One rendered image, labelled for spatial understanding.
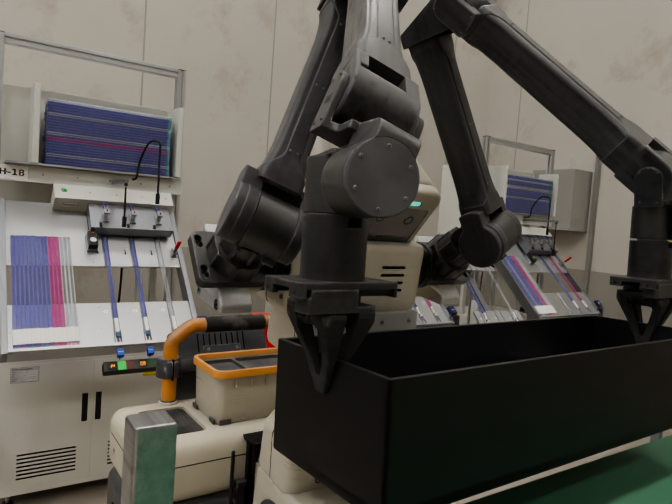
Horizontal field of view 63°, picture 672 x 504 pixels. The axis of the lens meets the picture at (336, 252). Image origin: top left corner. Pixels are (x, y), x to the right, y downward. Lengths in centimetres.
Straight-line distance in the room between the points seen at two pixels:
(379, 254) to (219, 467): 54
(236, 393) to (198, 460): 15
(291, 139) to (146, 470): 46
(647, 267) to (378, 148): 58
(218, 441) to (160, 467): 74
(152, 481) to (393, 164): 28
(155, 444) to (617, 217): 598
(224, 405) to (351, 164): 87
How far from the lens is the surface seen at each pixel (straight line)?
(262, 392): 122
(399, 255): 94
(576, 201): 620
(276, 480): 98
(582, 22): 694
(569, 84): 88
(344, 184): 38
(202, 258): 80
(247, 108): 540
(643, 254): 90
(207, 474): 117
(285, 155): 72
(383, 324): 92
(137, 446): 41
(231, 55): 543
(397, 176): 39
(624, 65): 652
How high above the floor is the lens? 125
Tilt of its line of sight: 3 degrees down
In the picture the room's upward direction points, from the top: 4 degrees clockwise
